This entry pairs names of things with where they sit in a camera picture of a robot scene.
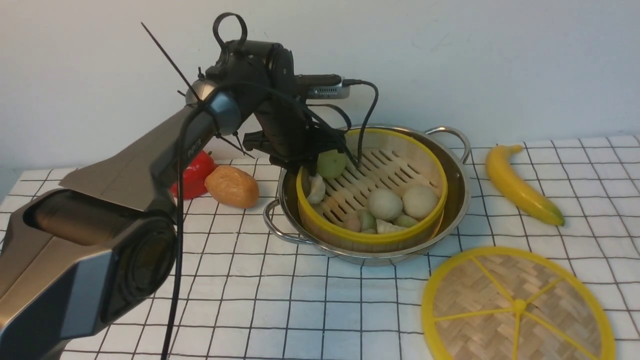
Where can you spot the brown toy potato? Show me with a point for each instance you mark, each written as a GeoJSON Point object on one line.
{"type": "Point", "coordinates": [233, 187]}

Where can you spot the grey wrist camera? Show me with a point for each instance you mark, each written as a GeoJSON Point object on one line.
{"type": "Point", "coordinates": [322, 87]}

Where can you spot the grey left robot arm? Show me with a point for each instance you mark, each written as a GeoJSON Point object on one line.
{"type": "Point", "coordinates": [78, 258]}

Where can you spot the cream toy dumpling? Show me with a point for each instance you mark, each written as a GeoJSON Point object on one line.
{"type": "Point", "coordinates": [385, 227]}

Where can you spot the stainless steel pot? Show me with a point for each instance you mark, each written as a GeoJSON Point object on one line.
{"type": "Point", "coordinates": [450, 146]}

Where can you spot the white toy dumpling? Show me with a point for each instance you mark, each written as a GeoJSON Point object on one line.
{"type": "Point", "coordinates": [317, 190]}

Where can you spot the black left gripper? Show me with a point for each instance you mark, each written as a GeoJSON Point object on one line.
{"type": "Point", "coordinates": [257, 78]}

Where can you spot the beige toy bun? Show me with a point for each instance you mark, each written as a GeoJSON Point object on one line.
{"type": "Point", "coordinates": [419, 201]}

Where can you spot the yellow bamboo steamer basket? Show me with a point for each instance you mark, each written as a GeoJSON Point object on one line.
{"type": "Point", "coordinates": [389, 160]}

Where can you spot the yellow woven steamer lid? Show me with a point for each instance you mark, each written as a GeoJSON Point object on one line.
{"type": "Point", "coordinates": [501, 303]}

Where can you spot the white checkered tablecloth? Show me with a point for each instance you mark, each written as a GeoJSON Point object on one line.
{"type": "Point", "coordinates": [248, 295]}

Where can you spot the pale green toy dumpling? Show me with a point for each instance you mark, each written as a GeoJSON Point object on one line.
{"type": "Point", "coordinates": [405, 221]}

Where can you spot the pink toy dumpling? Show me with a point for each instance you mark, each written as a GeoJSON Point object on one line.
{"type": "Point", "coordinates": [352, 222]}

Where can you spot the green toy bun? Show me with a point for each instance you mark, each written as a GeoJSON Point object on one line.
{"type": "Point", "coordinates": [331, 164]}

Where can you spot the red toy bell pepper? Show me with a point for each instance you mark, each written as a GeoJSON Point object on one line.
{"type": "Point", "coordinates": [195, 174]}

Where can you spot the white toy bun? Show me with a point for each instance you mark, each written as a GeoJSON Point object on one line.
{"type": "Point", "coordinates": [384, 204]}

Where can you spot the yellow toy banana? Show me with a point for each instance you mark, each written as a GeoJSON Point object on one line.
{"type": "Point", "coordinates": [516, 190]}

